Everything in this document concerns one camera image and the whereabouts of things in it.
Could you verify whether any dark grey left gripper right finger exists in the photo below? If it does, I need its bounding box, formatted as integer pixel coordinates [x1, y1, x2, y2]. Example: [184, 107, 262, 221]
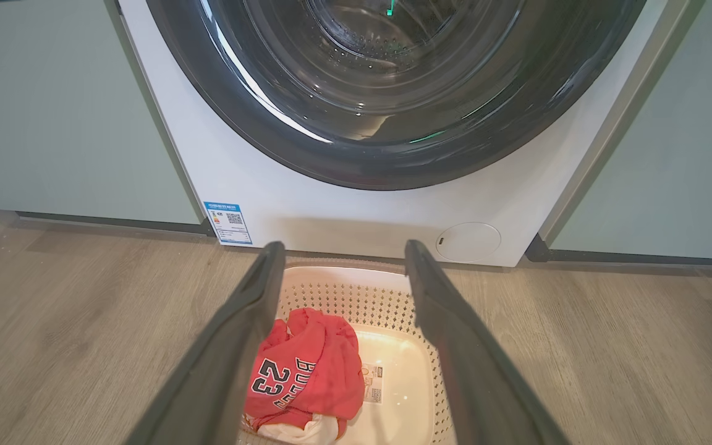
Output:
[404, 239, 570, 445]

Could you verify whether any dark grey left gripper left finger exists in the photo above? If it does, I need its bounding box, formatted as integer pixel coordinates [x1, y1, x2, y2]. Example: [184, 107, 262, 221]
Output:
[126, 241, 287, 445]

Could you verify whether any round dark glass washer door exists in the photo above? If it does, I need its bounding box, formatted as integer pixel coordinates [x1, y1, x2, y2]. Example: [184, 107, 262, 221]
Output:
[146, 0, 647, 191]

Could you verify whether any cream perforated plastic laundry basket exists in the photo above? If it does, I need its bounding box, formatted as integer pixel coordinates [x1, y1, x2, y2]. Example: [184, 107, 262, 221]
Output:
[237, 258, 459, 445]

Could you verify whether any white front-load washing machine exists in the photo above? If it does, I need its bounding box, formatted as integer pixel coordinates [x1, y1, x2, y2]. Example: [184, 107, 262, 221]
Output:
[115, 0, 690, 268]

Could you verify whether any white paper label sticker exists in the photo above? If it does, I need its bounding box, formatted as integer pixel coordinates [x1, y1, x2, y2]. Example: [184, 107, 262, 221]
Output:
[359, 363, 384, 404]

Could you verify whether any red jersey with number print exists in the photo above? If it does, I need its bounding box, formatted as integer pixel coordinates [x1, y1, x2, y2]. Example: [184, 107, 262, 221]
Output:
[244, 307, 366, 439]

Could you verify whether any white garment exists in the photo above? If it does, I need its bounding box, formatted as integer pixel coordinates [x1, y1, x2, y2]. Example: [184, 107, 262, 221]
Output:
[256, 413, 339, 445]

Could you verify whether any round white drain filter cover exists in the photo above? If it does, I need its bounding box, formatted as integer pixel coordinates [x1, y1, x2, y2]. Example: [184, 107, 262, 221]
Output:
[435, 222, 502, 262]

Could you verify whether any blue white energy label sticker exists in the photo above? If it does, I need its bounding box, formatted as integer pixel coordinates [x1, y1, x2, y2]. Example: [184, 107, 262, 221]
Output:
[203, 201, 253, 246]

